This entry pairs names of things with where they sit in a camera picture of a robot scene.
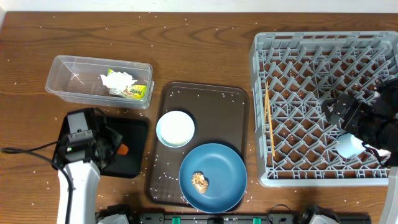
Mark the light blue cup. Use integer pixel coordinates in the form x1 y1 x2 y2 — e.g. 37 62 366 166
335 133 366 159

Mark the orange carrot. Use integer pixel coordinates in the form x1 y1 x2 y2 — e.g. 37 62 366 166
117 144 129 156

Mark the white tissue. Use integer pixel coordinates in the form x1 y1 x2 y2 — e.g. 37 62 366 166
100 70 137 91

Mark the green yellow snack wrapper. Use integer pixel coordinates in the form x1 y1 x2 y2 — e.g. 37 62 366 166
108 80 147 100

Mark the pink cup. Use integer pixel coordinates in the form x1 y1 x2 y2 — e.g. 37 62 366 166
365 144 391 157

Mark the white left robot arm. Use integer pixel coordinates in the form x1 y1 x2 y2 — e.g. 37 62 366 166
52 108 129 224

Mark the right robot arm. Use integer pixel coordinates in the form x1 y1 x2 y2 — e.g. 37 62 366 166
321 78 397 223

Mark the black waste tray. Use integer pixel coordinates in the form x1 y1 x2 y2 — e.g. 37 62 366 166
50 111 149 179

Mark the grey dishwasher rack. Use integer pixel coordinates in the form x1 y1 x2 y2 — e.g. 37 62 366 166
249 31 397 187

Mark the clear plastic bin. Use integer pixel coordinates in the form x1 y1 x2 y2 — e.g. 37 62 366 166
45 55 155 110

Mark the light blue rice bowl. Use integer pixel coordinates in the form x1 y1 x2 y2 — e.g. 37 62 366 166
155 111 195 148

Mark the wooden chopstick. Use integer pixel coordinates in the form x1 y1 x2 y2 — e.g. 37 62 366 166
264 81 269 133
268 84 275 157

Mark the brown mushroom food scrap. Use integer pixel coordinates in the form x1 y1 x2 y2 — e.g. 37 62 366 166
192 172 209 194

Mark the dark brown serving tray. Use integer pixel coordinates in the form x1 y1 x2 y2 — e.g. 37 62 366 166
145 82 249 207

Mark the blue plate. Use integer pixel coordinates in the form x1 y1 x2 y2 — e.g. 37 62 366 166
178 143 248 213

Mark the black rail with green clips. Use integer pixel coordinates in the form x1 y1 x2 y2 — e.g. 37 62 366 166
134 213 297 224

